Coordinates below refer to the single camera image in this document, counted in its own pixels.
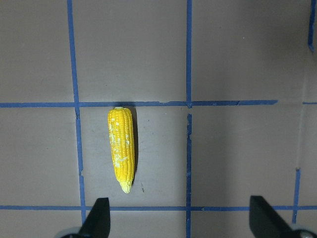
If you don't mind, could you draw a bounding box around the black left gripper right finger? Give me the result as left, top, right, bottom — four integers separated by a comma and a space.
249, 195, 296, 238

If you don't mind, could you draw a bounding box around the yellow corn cob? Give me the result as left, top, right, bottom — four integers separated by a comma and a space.
107, 107, 135, 194

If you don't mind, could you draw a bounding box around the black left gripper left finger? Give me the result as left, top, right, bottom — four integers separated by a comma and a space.
78, 198, 110, 238

